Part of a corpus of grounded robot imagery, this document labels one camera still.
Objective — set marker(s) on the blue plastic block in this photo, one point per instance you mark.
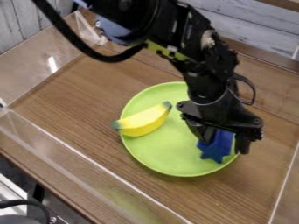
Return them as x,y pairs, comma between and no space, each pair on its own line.
219,147

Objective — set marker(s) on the clear acrylic corner bracket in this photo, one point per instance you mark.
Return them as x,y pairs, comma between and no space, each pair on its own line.
88,32

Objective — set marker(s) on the clear acrylic tray wall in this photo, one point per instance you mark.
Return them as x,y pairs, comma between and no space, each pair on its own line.
98,194

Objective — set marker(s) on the yellow toy banana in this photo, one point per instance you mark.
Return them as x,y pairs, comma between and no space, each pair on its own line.
143,122

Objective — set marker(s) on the green round plate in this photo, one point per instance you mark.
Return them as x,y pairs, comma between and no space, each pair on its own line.
167,150

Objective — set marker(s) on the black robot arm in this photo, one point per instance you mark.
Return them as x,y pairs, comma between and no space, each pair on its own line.
170,28

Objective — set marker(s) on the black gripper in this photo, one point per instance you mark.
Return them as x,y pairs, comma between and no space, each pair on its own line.
233,117

